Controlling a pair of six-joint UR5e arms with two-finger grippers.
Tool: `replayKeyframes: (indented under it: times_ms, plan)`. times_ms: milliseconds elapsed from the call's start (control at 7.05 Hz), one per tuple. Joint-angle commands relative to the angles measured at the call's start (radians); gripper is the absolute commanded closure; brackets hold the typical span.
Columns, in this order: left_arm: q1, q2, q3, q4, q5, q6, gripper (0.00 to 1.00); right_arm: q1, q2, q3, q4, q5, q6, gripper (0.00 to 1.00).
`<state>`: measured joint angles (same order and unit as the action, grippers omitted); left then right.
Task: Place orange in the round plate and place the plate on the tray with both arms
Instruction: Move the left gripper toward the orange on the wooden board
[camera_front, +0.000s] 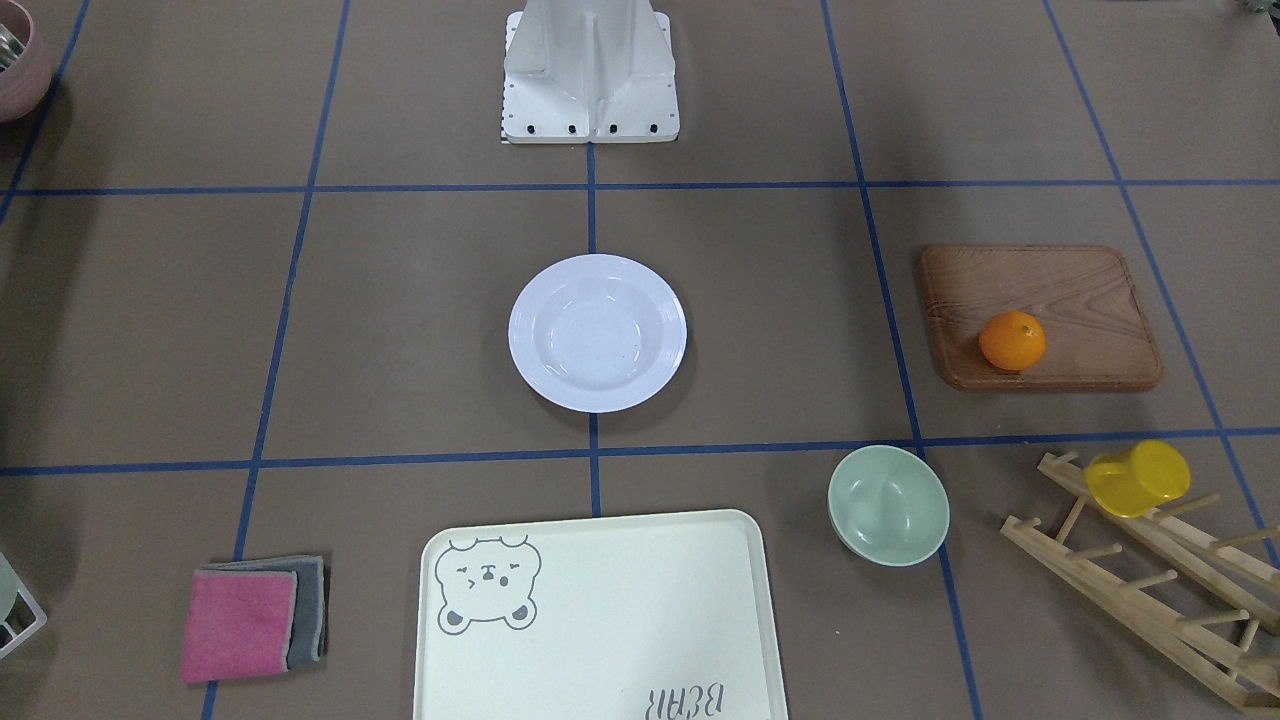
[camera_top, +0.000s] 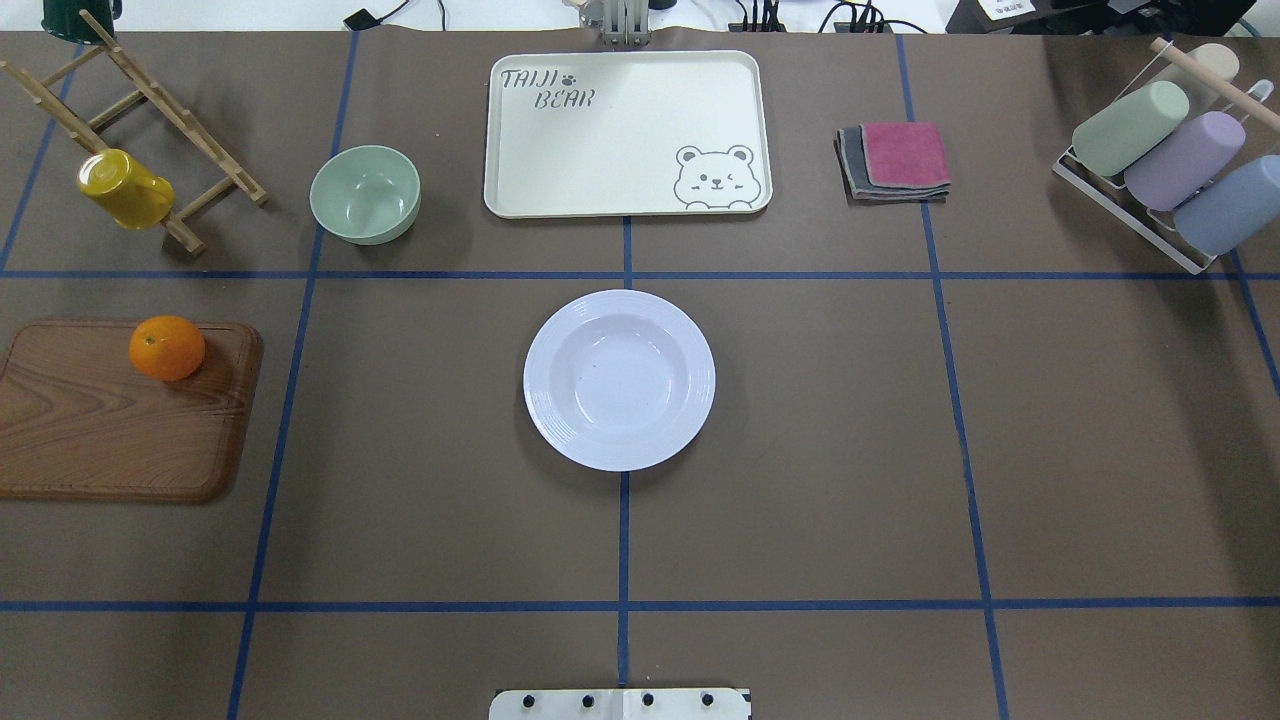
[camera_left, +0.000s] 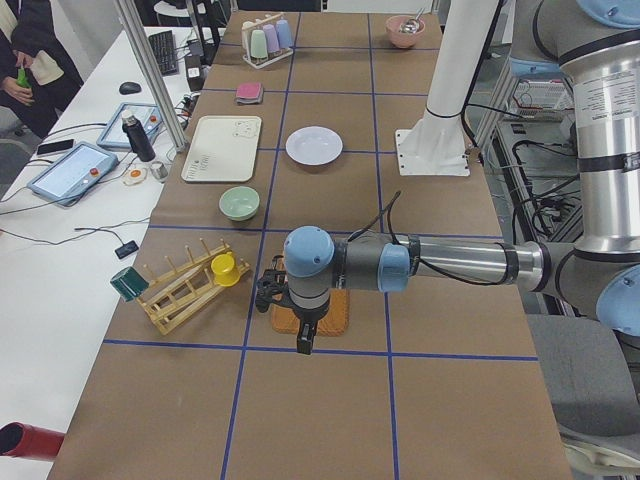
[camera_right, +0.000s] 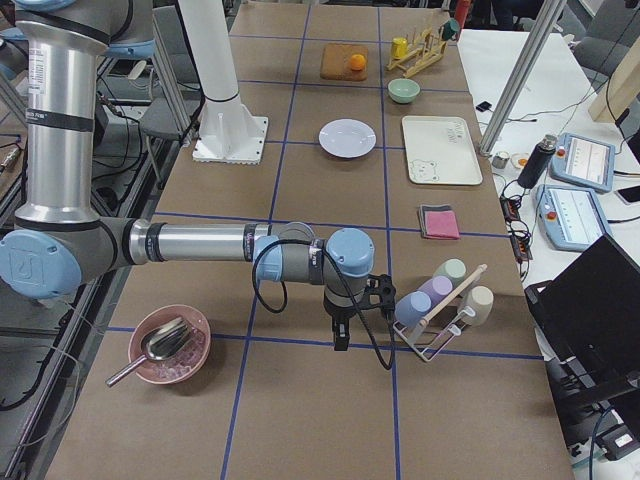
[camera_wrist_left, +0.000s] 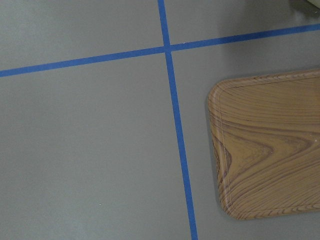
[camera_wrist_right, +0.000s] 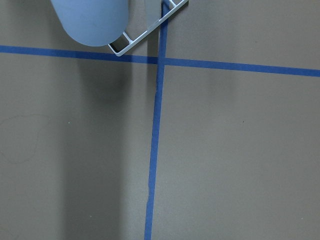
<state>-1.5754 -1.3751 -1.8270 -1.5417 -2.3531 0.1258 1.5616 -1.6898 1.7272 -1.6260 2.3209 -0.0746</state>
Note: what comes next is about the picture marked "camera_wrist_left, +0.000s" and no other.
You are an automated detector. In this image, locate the wooden drying rack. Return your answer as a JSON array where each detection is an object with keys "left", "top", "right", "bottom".
[{"left": 288, "top": 0, "right": 320, "bottom": 18}]

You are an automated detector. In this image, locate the wood grain tray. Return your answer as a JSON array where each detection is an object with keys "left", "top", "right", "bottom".
[{"left": 208, "top": 69, "right": 320, "bottom": 220}]

